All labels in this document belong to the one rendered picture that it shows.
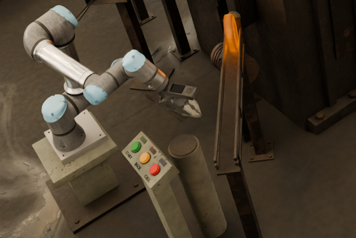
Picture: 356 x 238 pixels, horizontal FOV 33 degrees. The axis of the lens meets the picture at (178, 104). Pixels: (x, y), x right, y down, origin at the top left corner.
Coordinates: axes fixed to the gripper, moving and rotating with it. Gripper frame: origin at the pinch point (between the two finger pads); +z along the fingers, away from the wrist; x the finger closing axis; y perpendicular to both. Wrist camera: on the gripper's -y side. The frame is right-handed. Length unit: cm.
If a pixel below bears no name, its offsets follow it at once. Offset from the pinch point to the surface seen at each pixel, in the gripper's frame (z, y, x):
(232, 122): 0.3, -20.4, 6.0
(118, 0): -21, 78, -65
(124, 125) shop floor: 26, 102, -23
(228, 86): 1.3, -8.0, -12.3
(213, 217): 39.4, 19.1, 21.7
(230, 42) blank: -3.1, -3.7, -31.1
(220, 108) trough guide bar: -5.9, -19.1, 4.4
